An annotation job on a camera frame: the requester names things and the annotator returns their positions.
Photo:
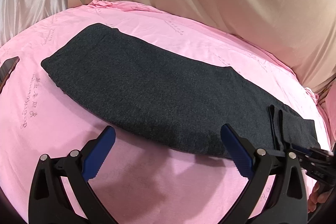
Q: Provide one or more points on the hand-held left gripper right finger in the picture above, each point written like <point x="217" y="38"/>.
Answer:
<point x="237" y="153"/>

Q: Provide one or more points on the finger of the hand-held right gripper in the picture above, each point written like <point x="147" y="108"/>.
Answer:
<point x="304" y="148"/>
<point x="312" y="161"/>

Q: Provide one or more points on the dark grey pants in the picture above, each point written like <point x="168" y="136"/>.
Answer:
<point x="144" y="87"/>

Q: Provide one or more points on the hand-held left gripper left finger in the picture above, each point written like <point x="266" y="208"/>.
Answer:
<point x="98" y="153"/>

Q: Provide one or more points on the pink bed sheet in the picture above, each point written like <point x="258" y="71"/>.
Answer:
<point x="157" y="187"/>

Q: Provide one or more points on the person's right hand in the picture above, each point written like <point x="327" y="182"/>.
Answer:
<point x="319" y="195"/>

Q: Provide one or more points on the black smartphone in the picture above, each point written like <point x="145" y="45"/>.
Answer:
<point x="7" y="70"/>

